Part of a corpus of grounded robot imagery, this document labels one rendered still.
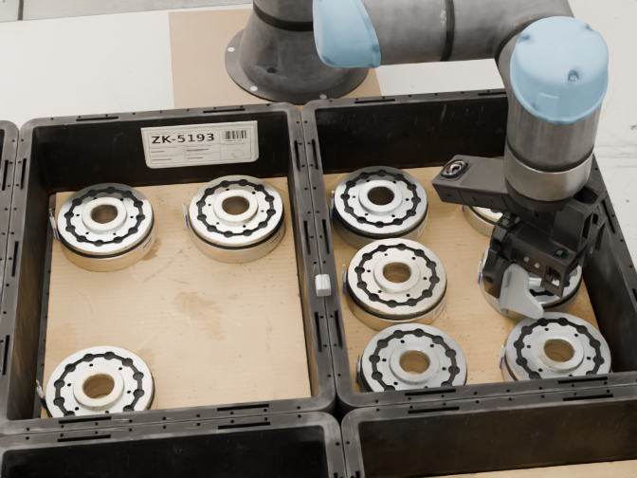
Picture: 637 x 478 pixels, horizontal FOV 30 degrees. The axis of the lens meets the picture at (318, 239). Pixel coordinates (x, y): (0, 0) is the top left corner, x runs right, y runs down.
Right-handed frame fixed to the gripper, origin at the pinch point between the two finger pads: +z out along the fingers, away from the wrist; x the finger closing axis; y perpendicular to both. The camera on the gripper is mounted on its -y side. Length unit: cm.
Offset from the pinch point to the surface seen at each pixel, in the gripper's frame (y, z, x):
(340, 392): -2.2, -10.5, -24.4
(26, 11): -170, 92, 53
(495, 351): 2.5, 1.5, -6.5
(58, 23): -85, 17, 9
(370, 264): -12.7, -1.7, -7.3
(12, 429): -21, -13, -45
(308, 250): -15.7, -7.8, -12.9
